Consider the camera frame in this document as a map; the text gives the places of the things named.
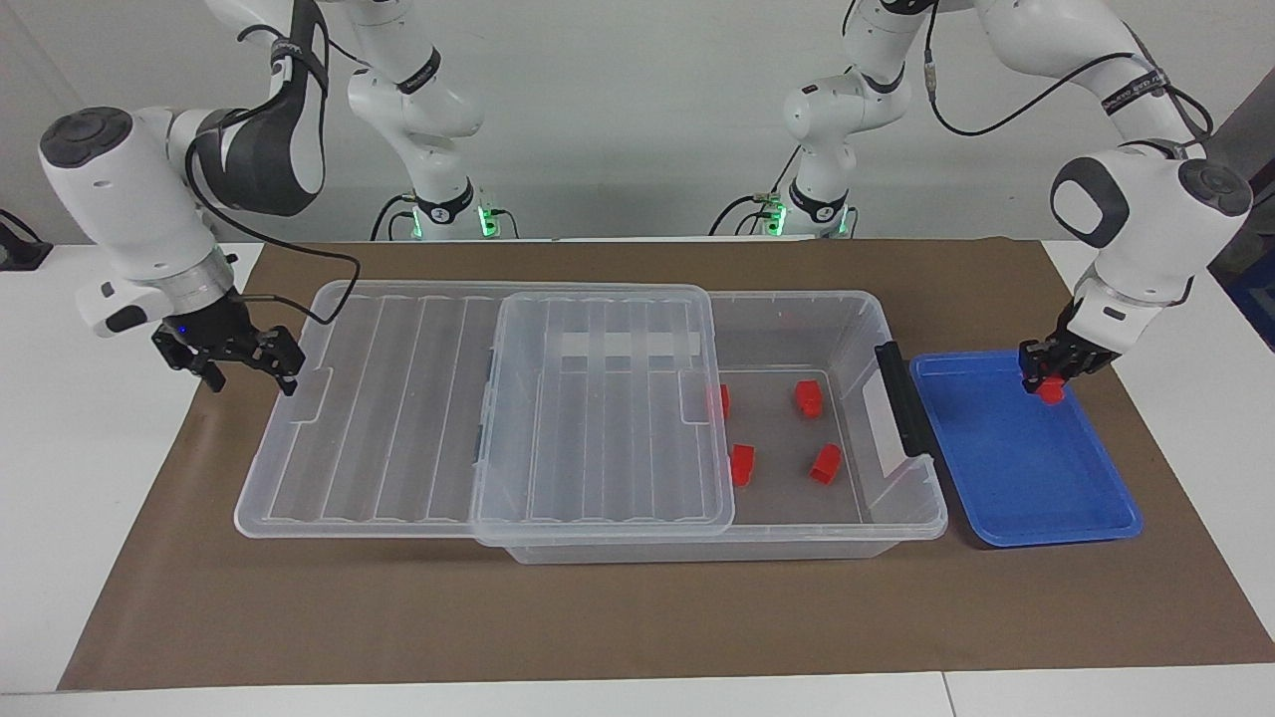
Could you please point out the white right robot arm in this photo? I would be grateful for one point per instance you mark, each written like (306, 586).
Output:
(120, 199)

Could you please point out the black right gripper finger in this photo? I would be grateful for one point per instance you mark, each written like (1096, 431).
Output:
(211, 376)
(287, 382)

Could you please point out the clear ribbed plastic lid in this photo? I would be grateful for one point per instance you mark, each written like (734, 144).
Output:
(398, 438)

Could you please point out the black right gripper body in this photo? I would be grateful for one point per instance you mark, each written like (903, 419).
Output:
(224, 339)

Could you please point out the brown paper table mat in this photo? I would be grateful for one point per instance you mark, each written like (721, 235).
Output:
(299, 617)

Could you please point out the clear plastic storage box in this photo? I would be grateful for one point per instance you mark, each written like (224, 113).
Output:
(787, 493)

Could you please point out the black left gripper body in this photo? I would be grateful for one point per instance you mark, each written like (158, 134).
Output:
(1071, 354)

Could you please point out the blue plastic tray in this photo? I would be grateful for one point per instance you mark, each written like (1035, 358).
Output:
(1026, 468)

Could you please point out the red block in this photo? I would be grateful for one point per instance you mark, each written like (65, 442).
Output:
(742, 466)
(1051, 394)
(826, 465)
(808, 398)
(724, 401)

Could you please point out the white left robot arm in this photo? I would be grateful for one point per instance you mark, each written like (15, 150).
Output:
(1146, 239)

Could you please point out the black clamp device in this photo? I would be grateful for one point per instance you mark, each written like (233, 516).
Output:
(20, 254)

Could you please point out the blue crate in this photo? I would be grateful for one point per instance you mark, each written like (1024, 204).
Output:
(1257, 299)

